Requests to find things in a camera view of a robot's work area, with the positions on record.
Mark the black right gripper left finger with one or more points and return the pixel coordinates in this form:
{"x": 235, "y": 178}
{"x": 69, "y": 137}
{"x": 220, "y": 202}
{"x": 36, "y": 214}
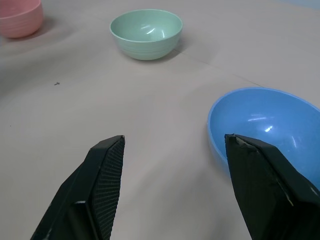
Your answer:
{"x": 95, "y": 190}

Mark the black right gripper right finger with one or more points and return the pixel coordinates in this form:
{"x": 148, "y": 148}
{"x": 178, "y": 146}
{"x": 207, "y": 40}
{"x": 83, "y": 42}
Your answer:
{"x": 270, "y": 192}

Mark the blue plastic bowl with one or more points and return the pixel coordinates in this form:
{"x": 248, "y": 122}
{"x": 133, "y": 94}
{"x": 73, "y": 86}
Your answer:
{"x": 260, "y": 117}

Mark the small dark screw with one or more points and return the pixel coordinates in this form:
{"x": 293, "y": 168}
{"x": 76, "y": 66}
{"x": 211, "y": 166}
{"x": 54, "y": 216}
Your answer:
{"x": 57, "y": 83}

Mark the green plastic bowl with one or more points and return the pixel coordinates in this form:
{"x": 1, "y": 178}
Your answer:
{"x": 146, "y": 33}

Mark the pink plastic bowl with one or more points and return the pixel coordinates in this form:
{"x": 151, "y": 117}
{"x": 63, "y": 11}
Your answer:
{"x": 20, "y": 21}

